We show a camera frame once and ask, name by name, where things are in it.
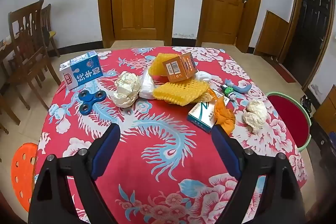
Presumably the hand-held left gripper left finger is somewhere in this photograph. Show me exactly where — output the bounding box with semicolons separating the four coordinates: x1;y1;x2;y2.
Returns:
28;123;121;224

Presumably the red basin with green rim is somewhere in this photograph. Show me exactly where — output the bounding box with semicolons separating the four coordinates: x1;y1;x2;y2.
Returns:
266;91;312;153

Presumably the brown wooden door with handle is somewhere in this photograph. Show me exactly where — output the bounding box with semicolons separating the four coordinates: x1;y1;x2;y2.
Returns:
197;0;265;54

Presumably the orange plastic stool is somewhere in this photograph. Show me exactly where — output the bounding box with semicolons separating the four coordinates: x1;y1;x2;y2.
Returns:
11;143;39;212

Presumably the red doormat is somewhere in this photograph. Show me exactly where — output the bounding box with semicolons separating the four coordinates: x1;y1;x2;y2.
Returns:
273;61;297;83

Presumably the orange crumpled wrapper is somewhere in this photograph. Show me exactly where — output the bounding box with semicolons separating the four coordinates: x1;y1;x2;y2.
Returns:
213;97;235;135

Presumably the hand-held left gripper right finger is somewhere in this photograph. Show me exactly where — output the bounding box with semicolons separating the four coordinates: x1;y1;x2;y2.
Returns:
211;124;307;224

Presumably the blue milk carton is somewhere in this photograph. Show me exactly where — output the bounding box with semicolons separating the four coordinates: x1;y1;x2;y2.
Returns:
59;50;103;90

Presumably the blue fidget spinner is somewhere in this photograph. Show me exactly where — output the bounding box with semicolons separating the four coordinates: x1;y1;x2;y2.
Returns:
78;90;106;115

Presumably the white teal medicine box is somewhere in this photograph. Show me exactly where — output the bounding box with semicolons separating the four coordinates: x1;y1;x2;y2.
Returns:
187;101;218;133

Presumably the red floral tablecloth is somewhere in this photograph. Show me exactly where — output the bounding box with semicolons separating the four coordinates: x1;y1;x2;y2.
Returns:
34;46;308;224

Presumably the dark wooden chair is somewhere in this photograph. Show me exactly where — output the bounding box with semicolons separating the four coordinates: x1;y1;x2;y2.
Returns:
1;0;62;110

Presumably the grey blue plastic toy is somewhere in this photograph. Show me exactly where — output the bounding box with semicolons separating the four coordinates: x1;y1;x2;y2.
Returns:
225;79;252;94

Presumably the black sneaker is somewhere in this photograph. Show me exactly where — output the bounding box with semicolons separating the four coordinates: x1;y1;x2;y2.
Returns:
301;95;313;115

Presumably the yellow foam fruit net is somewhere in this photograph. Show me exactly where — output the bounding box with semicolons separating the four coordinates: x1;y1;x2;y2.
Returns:
153;77;210;106
148;53;181;77

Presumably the large crumpled paper ball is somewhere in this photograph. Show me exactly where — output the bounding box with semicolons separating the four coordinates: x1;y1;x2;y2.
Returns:
112;71;142;108

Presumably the low wooden wall cabinet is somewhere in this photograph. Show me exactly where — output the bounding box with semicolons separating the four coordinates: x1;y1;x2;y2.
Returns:
253;10;289;58

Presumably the green toy figure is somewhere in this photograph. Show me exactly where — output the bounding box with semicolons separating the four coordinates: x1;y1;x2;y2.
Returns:
220;84;237;101

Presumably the black entrance door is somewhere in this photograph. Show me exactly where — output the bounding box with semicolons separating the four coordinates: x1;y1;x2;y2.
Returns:
278;0;335;92

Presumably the wooden chair with yellow cushion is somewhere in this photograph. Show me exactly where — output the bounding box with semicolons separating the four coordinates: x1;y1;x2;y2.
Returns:
41;4;61;58

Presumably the orange cardboard box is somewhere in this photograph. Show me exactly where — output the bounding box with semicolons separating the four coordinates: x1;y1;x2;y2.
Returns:
162;52;198;82

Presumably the small crumpled white paper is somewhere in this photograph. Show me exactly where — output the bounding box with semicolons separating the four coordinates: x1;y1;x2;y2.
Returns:
243;100;268;133

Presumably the white plastic bag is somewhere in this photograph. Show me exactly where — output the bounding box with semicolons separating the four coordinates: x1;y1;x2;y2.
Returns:
139;70;160;100

